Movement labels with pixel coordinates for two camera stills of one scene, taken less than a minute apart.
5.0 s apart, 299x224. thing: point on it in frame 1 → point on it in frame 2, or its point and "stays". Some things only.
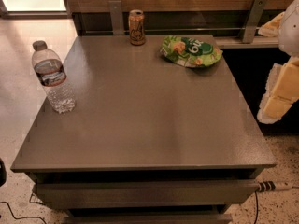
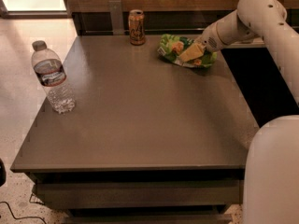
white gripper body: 290,30 → 209,39
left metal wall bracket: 116,11 stays
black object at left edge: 3,173 stays
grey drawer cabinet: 149,141 stays
